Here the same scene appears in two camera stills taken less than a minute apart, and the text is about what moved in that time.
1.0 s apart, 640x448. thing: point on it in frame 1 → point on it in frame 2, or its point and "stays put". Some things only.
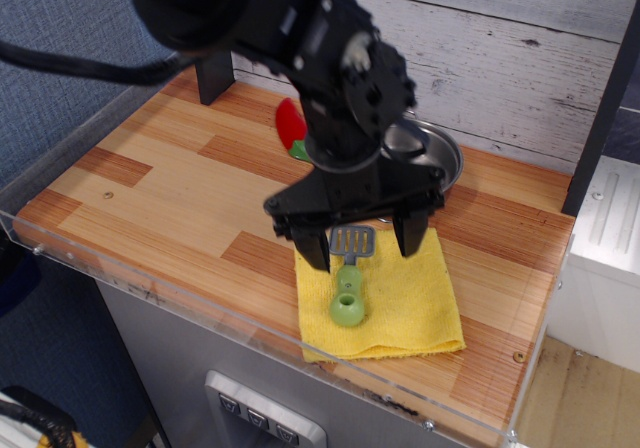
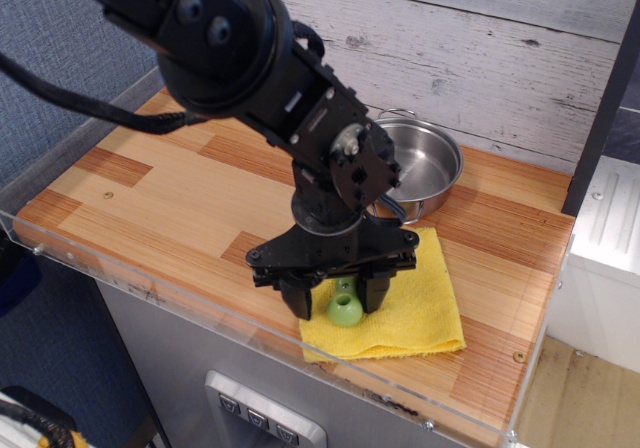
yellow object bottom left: (79, 442) stays put
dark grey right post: (620, 89) stays put
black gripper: (352, 182) → (309, 253)
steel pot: (443, 150) stays put
